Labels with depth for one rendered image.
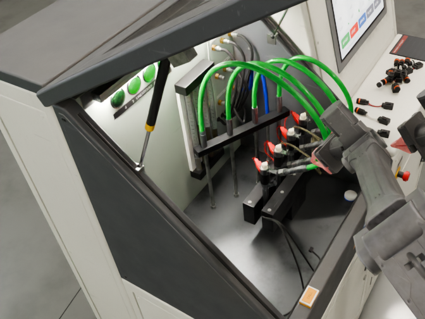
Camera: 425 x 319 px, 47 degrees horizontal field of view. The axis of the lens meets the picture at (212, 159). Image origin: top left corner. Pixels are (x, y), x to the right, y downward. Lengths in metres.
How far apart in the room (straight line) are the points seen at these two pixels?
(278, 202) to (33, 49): 0.76
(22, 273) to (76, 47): 1.77
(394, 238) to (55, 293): 2.16
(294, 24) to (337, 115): 0.53
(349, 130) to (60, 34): 0.71
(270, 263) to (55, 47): 0.83
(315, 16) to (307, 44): 0.08
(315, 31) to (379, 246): 0.99
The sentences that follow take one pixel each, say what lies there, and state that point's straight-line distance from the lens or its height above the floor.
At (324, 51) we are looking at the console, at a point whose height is 1.22.
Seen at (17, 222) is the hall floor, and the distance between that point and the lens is 3.03.
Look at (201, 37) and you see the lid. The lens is 0.68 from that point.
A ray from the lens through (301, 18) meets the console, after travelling 1.48.
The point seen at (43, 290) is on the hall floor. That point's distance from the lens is 2.66.
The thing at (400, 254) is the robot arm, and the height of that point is 1.55.
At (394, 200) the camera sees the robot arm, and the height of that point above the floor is 1.55.
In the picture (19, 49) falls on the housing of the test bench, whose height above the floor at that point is 1.50.
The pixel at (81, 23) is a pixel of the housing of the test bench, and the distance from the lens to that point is 1.29.
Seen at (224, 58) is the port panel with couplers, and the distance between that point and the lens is 1.56.
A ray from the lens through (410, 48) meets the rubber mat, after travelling 2.11.
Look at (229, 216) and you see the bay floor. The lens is 1.59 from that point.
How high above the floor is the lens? 2.04
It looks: 43 degrees down
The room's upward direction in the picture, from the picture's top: 8 degrees counter-clockwise
